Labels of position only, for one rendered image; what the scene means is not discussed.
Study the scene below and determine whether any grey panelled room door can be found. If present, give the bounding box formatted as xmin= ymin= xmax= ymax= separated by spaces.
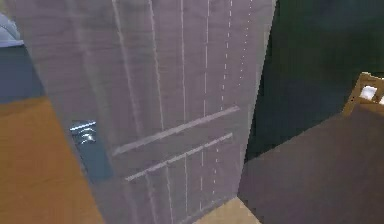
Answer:
xmin=3 ymin=0 xmax=278 ymax=224

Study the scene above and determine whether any brown wooden cabinet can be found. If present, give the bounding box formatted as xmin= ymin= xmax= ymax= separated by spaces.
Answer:
xmin=343 ymin=71 xmax=384 ymax=117

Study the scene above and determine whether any pale grey rounded object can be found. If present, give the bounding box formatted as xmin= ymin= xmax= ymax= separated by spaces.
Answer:
xmin=0 ymin=13 xmax=24 ymax=48

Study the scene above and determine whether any dark metal door handle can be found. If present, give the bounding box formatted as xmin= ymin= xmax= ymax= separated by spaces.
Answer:
xmin=69 ymin=119 xmax=114 ymax=183

